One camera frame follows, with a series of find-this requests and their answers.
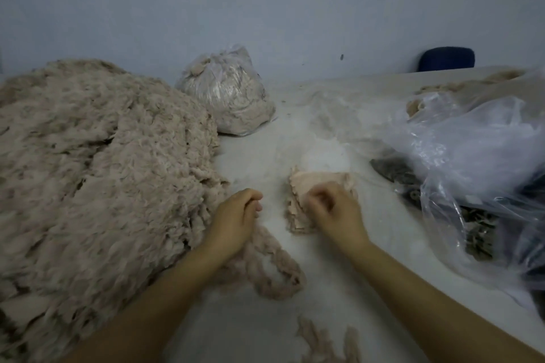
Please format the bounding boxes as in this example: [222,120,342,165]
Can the person's left hand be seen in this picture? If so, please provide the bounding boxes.
[201,187,265,266]

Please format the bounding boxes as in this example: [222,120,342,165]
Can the person's right hand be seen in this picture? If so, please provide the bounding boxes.
[302,181,373,258]

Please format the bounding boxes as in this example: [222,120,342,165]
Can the stack of sorted beige pieces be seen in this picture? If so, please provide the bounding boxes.
[284,168,359,235]

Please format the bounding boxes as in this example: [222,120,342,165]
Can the beige scrap strips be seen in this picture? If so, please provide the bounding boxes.
[213,222,308,302]

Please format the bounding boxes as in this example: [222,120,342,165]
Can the large pile beige fabric scraps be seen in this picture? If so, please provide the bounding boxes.
[0,58,229,363]

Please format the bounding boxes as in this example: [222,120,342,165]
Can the person's right forearm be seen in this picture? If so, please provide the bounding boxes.
[349,239,545,363]

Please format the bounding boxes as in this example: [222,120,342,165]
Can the person's left forearm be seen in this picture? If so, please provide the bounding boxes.
[64,243,231,363]

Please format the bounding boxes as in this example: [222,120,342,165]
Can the beige fur pile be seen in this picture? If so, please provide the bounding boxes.
[405,67,527,117]

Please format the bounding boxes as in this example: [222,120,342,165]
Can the clear bag of beige scraps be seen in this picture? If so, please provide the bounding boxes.
[177,44,277,137]

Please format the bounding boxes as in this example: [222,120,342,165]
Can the large clear plastic bag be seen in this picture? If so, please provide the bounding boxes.
[379,78,545,309]

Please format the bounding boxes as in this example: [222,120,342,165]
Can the blue chair back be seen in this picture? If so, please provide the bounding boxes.
[416,45,476,73]

